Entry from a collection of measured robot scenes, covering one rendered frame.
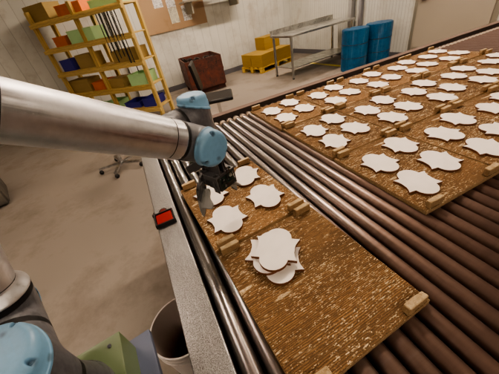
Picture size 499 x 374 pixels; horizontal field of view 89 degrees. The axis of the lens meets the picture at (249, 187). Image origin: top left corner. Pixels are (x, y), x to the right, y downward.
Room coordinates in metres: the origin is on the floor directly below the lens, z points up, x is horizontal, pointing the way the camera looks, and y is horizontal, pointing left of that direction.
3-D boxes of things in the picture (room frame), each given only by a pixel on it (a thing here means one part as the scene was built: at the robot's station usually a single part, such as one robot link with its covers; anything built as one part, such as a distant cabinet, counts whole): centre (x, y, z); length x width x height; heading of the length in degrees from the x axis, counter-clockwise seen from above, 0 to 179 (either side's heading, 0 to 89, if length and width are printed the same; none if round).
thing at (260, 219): (0.78, 0.06, 0.93); 0.41 x 0.35 x 0.02; 22
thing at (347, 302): (0.39, -0.10, 0.93); 0.41 x 0.35 x 0.02; 21
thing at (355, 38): (5.64, -2.98, 0.39); 1.06 x 0.64 x 0.77; 115
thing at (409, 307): (0.26, -0.30, 0.95); 0.06 x 0.02 x 0.03; 111
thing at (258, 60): (7.57, -1.21, 0.36); 1.34 x 0.98 x 0.72; 115
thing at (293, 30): (6.44, -2.15, 0.47); 1.90 x 0.70 x 0.95; 115
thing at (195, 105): (0.64, 0.10, 1.32); 0.09 x 0.08 x 0.11; 132
